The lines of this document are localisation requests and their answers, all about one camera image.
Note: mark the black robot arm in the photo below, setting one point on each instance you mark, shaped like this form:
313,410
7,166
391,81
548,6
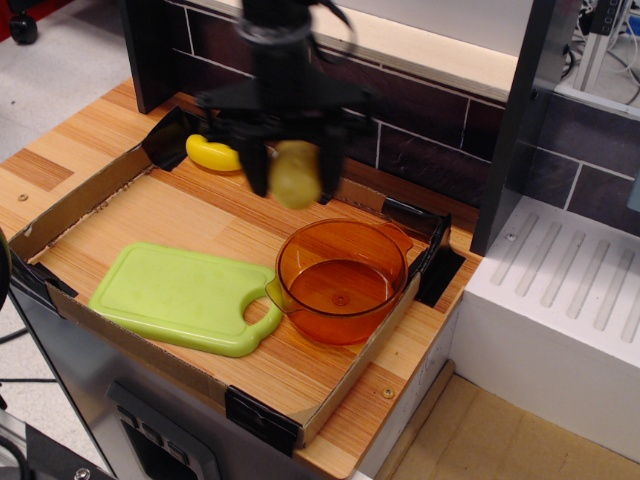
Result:
275,22

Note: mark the black caster wheel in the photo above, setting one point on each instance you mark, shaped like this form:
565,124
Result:
23,29

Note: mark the white dish drainer sink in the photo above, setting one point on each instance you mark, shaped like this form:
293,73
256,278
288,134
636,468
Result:
550,323

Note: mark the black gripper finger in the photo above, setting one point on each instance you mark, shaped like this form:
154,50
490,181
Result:
331,157
254,159

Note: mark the orange transparent plastic pot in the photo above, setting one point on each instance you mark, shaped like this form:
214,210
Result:
337,280

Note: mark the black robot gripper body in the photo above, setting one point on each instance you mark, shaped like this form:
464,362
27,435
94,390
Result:
287,98

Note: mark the yellow toy banana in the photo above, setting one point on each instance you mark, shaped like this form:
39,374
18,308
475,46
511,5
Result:
213,156

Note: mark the green plastic cutting board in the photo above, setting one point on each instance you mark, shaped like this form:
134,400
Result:
185,298

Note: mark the yellow-green toy potato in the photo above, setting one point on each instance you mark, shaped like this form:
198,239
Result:
294,176

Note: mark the silver toy oven front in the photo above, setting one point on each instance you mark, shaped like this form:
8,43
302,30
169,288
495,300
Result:
135,404

